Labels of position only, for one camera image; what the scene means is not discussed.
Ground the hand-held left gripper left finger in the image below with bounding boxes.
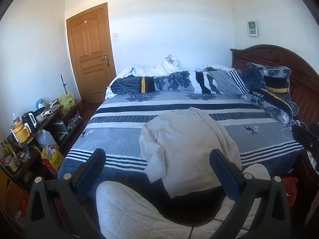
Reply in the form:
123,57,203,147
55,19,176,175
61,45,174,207
25,148,106,239

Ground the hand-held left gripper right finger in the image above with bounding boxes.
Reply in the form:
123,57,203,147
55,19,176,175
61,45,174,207
209,149,292,239

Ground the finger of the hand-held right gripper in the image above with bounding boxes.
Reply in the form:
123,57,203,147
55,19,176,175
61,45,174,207
292,123,319,153

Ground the cream knit sweater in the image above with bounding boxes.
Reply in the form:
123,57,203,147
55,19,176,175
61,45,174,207
139,107,242,199

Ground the red yellow shopping bag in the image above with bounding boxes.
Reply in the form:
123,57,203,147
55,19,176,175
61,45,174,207
41,145,64,178

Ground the blue striped bed sheet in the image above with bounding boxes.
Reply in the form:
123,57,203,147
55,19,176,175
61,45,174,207
57,90,304,200

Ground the floral pillow with yellow stripe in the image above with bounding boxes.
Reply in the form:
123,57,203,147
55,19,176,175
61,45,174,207
245,62,299,125

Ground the clear plastic water jug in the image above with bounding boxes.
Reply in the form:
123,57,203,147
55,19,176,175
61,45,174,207
37,129,59,152

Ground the red plastic bag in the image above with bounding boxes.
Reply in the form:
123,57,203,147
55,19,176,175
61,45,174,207
281,176,299,206

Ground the dark wooden side table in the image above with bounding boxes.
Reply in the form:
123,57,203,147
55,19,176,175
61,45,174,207
0,100,84,190

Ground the yellow plastic bag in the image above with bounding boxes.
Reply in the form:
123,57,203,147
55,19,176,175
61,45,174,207
59,93,75,113

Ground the white frying pan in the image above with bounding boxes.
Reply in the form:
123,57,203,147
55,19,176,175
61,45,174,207
33,103,63,120

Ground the dark blue cloth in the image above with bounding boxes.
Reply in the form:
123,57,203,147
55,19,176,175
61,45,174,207
242,67,264,90

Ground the dark wooden headboard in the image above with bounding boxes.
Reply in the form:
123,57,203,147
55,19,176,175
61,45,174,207
230,44,319,135

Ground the thin black stick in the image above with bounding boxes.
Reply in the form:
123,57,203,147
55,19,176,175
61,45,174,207
60,74,69,96

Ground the grey garment with white stripes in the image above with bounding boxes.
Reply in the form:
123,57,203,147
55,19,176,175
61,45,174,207
208,68,250,96

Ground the navy white striped pillow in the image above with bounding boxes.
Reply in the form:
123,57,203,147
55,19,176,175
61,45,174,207
194,68,220,94

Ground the blue floral folded quilt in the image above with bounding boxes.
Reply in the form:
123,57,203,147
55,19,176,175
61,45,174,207
110,70,195,95

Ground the wooden door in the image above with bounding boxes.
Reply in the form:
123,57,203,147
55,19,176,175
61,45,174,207
66,2,117,104

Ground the white crumpled duvet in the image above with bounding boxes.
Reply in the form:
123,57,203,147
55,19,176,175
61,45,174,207
105,54,232,99

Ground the white charging cable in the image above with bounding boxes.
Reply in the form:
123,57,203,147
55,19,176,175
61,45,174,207
281,120,310,136

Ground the white wall thermostat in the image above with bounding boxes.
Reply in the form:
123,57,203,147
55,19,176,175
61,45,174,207
247,20,258,37

